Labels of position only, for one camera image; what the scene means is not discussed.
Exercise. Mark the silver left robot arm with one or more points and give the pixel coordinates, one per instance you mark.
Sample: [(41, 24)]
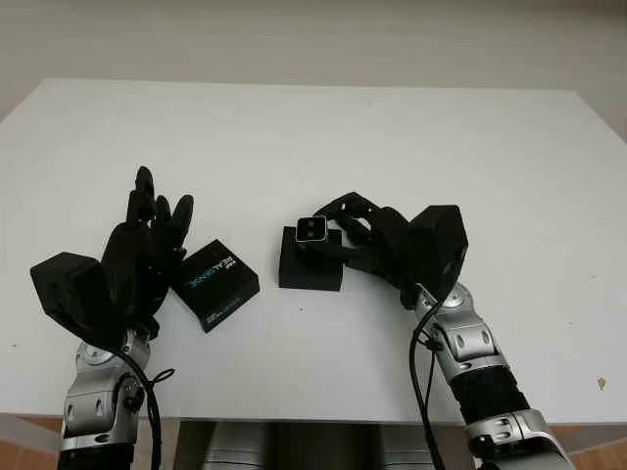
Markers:
[(93, 391)]

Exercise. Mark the black camera box base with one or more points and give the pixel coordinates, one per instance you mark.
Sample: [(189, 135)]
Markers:
[(308, 271)]

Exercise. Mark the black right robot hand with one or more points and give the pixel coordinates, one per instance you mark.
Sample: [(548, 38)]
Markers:
[(387, 245)]

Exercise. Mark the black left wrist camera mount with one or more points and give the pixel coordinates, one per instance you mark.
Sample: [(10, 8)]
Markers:
[(63, 284)]

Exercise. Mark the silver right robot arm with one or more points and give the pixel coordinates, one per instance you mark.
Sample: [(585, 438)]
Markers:
[(480, 372)]

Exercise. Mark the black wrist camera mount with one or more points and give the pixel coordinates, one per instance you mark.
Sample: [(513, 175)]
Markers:
[(441, 240), (63, 284)]

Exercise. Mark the grey robot torso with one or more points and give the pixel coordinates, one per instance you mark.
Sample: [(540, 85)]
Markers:
[(303, 448)]

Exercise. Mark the silver RealSense camera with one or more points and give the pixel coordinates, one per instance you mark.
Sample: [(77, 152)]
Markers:
[(312, 230)]

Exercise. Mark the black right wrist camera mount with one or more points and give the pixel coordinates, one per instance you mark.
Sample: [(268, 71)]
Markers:
[(441, 240)]

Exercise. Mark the black RealSense box lid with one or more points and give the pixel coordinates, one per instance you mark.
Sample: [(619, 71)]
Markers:
[(220, 284)]

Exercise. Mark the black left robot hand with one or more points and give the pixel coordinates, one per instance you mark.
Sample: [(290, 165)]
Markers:
[(130, 264)]

